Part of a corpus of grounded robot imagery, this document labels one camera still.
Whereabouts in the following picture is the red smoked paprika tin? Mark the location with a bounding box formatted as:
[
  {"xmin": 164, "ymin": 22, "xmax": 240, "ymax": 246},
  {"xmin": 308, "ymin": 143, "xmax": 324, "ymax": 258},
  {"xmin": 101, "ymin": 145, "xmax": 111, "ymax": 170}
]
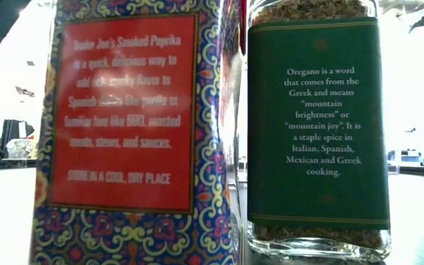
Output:
[{"xmin": 30, "ymin": 0, "xmax": 243, "ymax": 265}]

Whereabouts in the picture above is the grey crumpled bag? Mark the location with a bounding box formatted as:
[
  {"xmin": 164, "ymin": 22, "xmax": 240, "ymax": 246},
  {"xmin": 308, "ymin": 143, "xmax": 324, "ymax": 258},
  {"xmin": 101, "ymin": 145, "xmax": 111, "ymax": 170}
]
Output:
[{"xmin": 5, "ymin": 138, "xmax": 40, "ymax": 159}]

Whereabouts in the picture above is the green-lidded oregano jar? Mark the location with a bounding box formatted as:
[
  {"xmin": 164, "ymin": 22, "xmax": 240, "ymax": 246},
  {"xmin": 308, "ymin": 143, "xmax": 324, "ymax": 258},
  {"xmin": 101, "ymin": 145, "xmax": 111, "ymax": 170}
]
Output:
[{"xmin": 247, "ymin": 0, "xmax": 392, "ymax": 263}]

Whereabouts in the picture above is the black equipment case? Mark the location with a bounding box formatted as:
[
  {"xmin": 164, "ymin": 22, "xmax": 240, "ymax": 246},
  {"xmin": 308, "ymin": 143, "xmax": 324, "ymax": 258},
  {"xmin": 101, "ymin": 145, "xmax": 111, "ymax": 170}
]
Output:
[{"xmin": 0, "ymin": 119, "xmax": 35, "ymax": 149}]

